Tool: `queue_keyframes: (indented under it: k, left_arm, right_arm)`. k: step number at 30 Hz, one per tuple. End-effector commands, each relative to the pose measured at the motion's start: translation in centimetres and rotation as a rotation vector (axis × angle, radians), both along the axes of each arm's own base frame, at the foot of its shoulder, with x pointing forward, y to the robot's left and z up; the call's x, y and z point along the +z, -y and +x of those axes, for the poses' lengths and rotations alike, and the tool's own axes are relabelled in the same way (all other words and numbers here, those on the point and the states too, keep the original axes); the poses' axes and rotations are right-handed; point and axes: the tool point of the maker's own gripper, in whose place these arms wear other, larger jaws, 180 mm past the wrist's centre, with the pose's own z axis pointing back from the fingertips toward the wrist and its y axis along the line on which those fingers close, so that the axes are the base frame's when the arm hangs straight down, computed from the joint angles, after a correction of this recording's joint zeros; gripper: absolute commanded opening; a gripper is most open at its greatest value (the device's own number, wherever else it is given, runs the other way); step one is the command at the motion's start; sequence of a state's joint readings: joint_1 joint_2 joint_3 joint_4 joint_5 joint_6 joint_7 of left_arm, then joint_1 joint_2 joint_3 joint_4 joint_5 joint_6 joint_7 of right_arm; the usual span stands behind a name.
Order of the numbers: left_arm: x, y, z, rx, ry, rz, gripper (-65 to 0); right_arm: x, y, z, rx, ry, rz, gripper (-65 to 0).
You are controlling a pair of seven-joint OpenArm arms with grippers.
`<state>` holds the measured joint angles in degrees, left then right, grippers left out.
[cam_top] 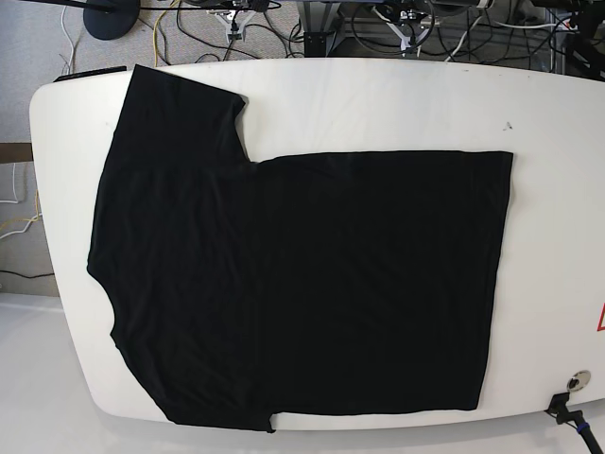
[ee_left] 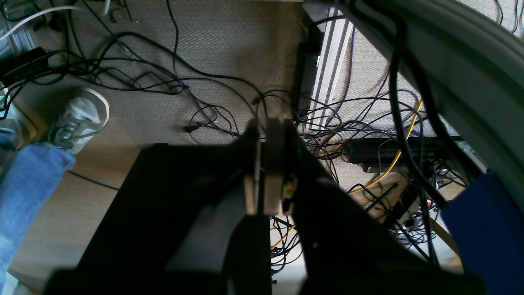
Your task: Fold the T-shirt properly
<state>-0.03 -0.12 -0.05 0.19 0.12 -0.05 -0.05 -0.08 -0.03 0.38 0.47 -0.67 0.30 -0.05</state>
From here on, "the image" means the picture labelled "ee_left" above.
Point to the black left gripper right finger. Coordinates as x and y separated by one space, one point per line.
346 251

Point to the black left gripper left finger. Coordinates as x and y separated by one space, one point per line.
184 222

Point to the black power strip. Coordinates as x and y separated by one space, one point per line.
377 154

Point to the white sneaker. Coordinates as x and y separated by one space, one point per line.
84 115

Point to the blue jeans leg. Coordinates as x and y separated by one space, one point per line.
27 182

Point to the black box on floor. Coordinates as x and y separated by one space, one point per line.
19 68

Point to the aluminium frame rail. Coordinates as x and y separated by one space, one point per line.
331 32

